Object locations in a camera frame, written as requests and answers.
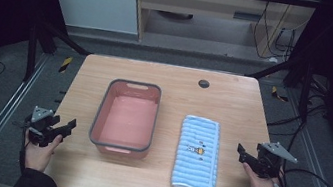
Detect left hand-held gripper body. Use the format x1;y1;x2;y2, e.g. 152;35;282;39
19;104;65;151

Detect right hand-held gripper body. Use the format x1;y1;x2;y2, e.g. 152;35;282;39
251;138;301;185

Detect person's right hand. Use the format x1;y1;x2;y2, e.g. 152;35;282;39
238;161;282;187

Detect person's left hand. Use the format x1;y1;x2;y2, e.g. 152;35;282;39
20;128;65;175

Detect blue striped towel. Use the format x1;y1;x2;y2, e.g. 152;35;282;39
169;112;228;187

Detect yellow black tape marker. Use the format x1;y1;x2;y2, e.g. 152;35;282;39
269;85;292;104
57;55;74;75

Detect pink basin with grey rim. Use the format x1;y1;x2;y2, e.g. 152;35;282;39
85;75;165;163

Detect black metal stand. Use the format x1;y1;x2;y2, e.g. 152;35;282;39
20;12;97;93
237;50;318;124

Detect light wooden desk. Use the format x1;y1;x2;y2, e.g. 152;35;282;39
124;0;323;69

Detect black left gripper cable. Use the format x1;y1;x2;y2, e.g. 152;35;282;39
15;129;32;174

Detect black floor cables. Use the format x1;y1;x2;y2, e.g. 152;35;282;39
260;68;333;163

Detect grey table cable grommet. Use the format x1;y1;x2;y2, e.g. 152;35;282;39
197;78;211;90

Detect black cables under desk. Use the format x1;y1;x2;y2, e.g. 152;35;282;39
248;0;305;65

